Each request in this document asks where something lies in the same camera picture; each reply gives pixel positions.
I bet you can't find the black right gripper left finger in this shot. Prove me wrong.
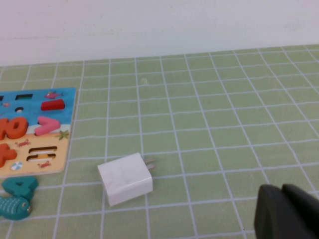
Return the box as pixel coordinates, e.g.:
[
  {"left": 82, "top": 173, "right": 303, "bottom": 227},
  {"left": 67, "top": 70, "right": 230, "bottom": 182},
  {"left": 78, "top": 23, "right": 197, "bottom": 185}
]
[{"left": 253, "top": 184, "right": 319, "bottom": 239}]

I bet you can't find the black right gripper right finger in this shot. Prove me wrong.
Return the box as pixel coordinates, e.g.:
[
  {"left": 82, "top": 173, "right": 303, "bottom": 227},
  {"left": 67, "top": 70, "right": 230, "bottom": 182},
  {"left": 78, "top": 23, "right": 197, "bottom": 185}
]
[{"left": 281, "top": 183, "right": 319, "bottom": 222}]

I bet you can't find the colourful number puzzle board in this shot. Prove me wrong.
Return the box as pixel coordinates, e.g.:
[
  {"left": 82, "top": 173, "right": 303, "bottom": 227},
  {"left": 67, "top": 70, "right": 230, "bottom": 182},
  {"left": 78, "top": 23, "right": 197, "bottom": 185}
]
[{"left": 0, "top": 87, "right": 77, "bottom": 178}]

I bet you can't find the pink greater-than sign piece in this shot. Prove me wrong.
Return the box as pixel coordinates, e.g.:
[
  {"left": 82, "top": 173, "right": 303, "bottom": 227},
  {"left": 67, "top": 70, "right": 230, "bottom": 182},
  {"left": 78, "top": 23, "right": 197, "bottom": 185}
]
[{"left": 34, "top": 116, "right": 61, "bottom": 136}]

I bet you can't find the teal number four piece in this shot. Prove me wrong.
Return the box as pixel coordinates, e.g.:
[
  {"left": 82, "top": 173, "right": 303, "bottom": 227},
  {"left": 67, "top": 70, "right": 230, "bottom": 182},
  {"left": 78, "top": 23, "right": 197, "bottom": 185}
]
[{"left": 1, "top": 175, "right": 39, "bottom": 199}]

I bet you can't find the red rectangle puzzle piece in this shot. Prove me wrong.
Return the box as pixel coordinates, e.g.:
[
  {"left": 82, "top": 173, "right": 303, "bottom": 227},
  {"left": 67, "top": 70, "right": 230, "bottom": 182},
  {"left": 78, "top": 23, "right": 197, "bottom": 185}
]
[{"left": 40, "top": 98, "right": 66, "bottom": 111}]

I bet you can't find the teal wooden fish piece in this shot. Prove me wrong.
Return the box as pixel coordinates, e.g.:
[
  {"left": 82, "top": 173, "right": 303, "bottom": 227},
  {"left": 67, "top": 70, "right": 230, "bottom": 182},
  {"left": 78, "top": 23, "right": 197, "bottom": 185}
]
[{"left": 0, "top": 195, "right": 32, "bottom": 221}]

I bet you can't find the orange number ten piece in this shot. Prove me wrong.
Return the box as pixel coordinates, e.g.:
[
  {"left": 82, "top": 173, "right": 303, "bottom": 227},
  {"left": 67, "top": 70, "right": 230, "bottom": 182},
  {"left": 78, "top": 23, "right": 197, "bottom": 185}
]
[{"left": 0, "top": 117, "right": 29, "bottom": 140}]

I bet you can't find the orange plus sign piece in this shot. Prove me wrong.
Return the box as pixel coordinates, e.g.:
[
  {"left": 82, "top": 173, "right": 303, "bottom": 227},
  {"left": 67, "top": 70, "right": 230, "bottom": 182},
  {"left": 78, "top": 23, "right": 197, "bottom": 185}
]
[{"left": 0, "top": 143, "right": 17, "bottom": 168}]

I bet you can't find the white USB wall charger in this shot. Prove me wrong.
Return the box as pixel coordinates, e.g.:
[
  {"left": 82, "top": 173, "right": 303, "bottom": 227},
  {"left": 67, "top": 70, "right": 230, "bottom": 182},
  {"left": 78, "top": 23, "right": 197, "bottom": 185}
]
[{"left": 97, "top": 152, "right": 158, "bottom": 207}]

